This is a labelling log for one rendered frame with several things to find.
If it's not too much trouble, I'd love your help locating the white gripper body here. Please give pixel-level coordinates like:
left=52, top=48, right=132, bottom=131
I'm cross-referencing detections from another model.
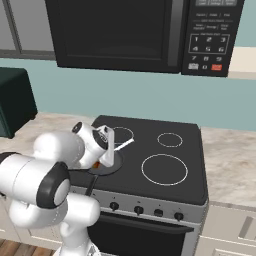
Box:
left=98, top=124, right=116, bottom=169

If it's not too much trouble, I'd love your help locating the dark grey frying pan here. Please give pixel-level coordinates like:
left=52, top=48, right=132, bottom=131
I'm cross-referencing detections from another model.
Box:
left=84, top=149, right=125, bottom=197

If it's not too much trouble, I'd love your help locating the black hob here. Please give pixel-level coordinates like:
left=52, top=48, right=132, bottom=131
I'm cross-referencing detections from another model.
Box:
left=67, top=114, right=210, bottom=207

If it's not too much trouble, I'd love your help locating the silver oven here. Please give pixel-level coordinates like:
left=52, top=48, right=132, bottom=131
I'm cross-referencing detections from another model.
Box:
left=66, top=185, right=210, bottom=256

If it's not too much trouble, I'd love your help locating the dark green toaster oven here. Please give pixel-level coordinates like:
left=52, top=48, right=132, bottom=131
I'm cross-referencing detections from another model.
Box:
left=0, top=67, right=39, bottom=140

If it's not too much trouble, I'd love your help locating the black microwave oven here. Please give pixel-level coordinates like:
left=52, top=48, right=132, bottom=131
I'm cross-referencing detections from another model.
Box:
left=44, top=0, right=246, bottom=78

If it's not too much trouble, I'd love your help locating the cream base cupboard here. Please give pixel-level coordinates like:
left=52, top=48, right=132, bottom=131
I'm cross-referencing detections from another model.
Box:
left=0, top=194, right=65, bottom=252

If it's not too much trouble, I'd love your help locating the cream drawer front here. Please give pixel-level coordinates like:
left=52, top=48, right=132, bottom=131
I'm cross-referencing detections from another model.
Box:
left=200, top=203, right=256, bottom=248

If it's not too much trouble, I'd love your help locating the cream cupboard door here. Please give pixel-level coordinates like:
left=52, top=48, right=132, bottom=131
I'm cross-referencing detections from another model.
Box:
left=194, top=235, right=256, bottom=256

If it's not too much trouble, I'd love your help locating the black oven door handle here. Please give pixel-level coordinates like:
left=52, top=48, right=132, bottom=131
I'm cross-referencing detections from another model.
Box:
left=98, top=212, right=195, bottom=235

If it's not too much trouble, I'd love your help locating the grey microwave door handle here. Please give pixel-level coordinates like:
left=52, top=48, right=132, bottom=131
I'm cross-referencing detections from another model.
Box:
left=167, top=0, right=185, bottom=68

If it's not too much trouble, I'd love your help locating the grey wall cupboard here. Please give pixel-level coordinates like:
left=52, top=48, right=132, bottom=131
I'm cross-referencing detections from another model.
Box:
left=0, top=0, right=57, bottom=61

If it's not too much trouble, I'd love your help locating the grey drawer handle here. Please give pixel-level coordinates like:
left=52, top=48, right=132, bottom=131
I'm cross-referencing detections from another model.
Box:
left=237, top=216, right=256, bottom=240

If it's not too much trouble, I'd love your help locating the cream wall cupboard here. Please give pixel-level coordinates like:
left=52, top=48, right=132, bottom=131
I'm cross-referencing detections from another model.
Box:
left=227, top=46, right=256, bottom=81

